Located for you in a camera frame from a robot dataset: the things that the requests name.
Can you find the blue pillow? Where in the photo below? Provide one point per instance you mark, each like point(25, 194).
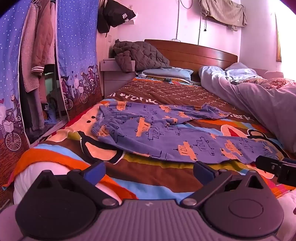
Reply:
point(166, 73)

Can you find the black bag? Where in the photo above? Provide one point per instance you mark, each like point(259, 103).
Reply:
point(115, 14)

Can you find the beige hanging cloth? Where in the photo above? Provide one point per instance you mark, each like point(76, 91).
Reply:
point(224, 11)

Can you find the purple car print pants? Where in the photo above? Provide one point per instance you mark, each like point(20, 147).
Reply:
point(161, 132)

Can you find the pink fleece coat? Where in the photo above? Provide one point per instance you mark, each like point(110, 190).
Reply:
point(29, 51)

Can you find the grey nightstand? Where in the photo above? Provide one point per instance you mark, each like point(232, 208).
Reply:
point(113, 76)

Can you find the white mattress sheet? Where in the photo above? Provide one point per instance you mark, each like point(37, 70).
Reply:
point(57, 165)

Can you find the colourful striped cartoon blanket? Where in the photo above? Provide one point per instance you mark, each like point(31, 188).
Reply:
point(143, 176)

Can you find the framed wall picture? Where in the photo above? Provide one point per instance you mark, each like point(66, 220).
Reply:
point(278, 39)

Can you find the lavender duvet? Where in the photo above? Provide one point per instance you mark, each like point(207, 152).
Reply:
point(259, 99)

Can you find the pink quilted jacket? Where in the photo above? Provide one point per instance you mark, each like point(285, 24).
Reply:
point(44, 39)

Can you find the wooden headboard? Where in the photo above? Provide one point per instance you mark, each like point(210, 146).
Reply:
point(196, 54)

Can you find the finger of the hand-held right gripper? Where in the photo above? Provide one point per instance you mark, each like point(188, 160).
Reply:
point(270, 165)

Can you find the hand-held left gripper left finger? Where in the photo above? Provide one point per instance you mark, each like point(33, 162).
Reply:
point(96, 172)

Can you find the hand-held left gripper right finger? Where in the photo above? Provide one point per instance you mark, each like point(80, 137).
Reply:
point(203, 172)

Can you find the brown quilted jacket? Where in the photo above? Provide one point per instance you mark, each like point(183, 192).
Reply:
point(138, 55)

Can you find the floral quilt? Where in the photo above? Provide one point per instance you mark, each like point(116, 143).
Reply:
point(277, 83)

